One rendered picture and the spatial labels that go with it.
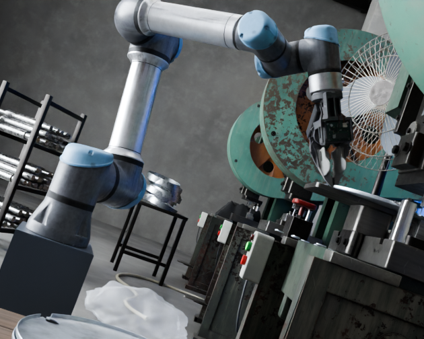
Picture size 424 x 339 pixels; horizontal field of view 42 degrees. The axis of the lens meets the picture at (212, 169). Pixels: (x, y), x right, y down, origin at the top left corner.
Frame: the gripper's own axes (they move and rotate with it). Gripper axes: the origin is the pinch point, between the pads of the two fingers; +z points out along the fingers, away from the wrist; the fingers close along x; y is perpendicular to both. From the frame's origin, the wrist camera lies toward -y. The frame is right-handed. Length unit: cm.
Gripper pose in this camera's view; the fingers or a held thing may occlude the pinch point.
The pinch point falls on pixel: (332, 181)
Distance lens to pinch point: 129.3
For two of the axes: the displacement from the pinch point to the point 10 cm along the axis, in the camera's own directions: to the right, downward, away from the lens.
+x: 9.9, -0.8, 0.9
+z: 0.8, 10.0, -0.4
